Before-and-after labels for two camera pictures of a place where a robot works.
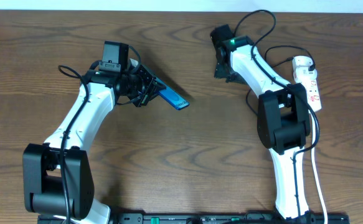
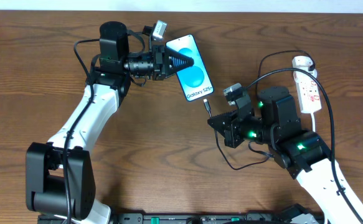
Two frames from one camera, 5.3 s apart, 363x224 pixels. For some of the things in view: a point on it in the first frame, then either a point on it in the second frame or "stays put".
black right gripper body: [220, 72] to [233, 127]
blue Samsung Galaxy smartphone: [175, 99] to [195, 81]
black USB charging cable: [312, 67] to [207, 103]
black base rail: [199, 218] stays put
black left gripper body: [148, 88] to [161, 62]
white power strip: [302, 74] stays put
